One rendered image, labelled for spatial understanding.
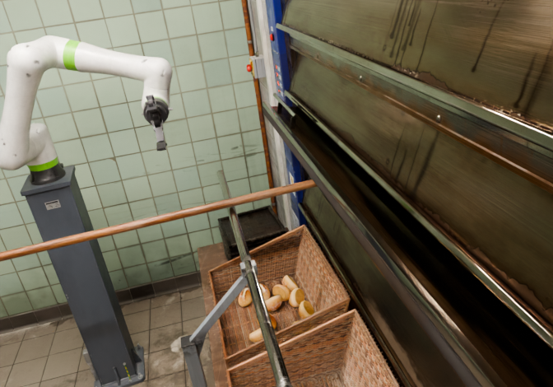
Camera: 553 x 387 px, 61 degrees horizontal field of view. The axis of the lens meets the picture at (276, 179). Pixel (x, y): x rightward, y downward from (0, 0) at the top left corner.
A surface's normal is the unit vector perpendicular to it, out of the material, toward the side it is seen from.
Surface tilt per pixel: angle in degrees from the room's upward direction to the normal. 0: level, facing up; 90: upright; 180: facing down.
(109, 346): 90
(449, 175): 70
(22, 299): 90
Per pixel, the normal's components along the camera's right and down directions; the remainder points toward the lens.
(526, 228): -0.95, -0.11
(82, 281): 0.29, 0.37
